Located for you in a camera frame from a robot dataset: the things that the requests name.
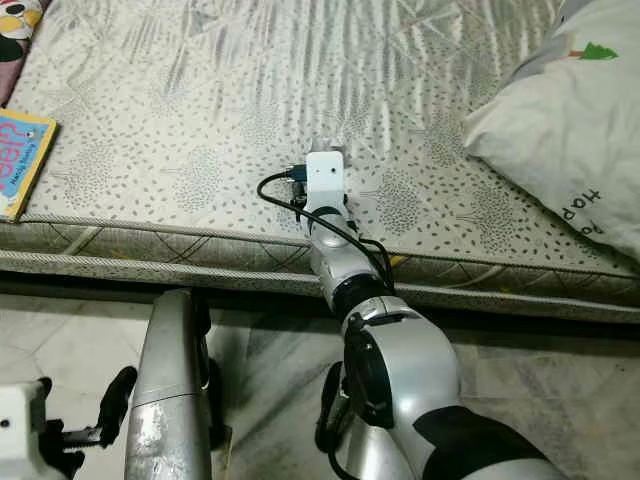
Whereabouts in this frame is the colourful children's book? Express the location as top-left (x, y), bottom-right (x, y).
top-left (0, 108), bottom-right (59, 223)

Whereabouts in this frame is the pink cartoon print blanket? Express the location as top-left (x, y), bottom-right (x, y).
top-left (0, 0), bottom-right (46, 106)

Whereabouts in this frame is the white printed pillow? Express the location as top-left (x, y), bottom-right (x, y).
top-left (463, 0), bottom-right (640, 263)

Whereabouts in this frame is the silver right robot leg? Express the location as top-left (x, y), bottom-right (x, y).
top-left (315, 360), bottom-right (421, 480)

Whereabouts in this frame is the grey patterned mattress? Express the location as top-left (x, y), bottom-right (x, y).
top-left (0, 0), bottom-right (640, 326)

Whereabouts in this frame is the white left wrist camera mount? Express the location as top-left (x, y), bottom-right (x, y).
top-left (0, 380), bottom-right (43, 469)

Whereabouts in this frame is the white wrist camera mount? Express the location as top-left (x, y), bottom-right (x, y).
top-left (0, 380), bottom-right (43, 469)
top-left (305, 150), bottom-right (348, 211)

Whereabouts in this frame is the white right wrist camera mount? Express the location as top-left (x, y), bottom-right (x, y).
top-left (305, 150), bottom-right (348, 211)

